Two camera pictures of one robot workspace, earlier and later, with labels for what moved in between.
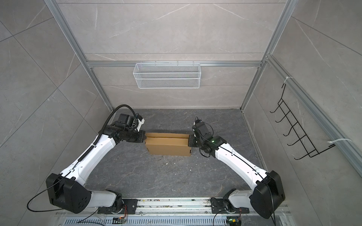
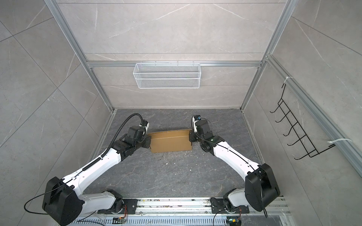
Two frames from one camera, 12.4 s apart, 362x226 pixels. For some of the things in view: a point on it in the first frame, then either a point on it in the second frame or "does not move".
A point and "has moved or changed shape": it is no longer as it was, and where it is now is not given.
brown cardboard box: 168,144 has moved or changed shape
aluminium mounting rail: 183,206 does not move
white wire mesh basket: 167,76 does not move
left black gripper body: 134,136 to 146,143
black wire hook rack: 304,142 does not move
